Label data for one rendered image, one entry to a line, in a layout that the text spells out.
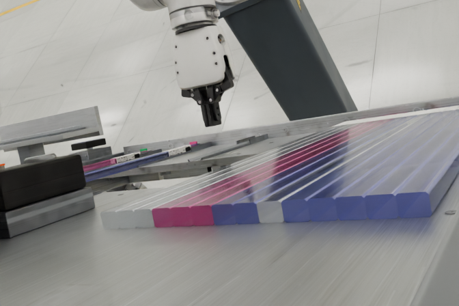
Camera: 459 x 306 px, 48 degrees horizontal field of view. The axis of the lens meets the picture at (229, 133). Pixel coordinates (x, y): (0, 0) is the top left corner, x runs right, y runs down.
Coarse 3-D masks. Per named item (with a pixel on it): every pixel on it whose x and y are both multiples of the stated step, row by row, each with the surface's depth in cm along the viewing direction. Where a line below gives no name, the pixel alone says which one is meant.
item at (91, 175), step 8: (192, 144) 84; (160, 152) 78; (168, 152) 79; (136, 160) 72; (144, 160) 74; (152, 160) 75; (104, 168) 67; (112, 168) 68; (120, 168) 70; (128, 168) 71; (88, 176) 65; (96, 176) 66; (104, 176) 67
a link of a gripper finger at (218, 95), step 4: (216, 88) 89; (220, 88) 89; (216, 92) 89; (220, 92) 89; (216, 96) 89; (220, 96) 90; (216, 100) 90; (208, 104) 90; (212, 104) 90; (216, 104) 90; (208, 108) 90; (212, 108) 90; (216, 108) 90; (208, 112) 90; (212, 112) 90; (216, 112) 90; (220, 112) 91; (208, 116) 90; (212, 116) 90; (216, 116) 90; (220, 116) 91; (208, 120) 90; (212, 120) 90; (216, 120) 90; (220, 120) 92; (212, 124) 90; (216, 124) 91
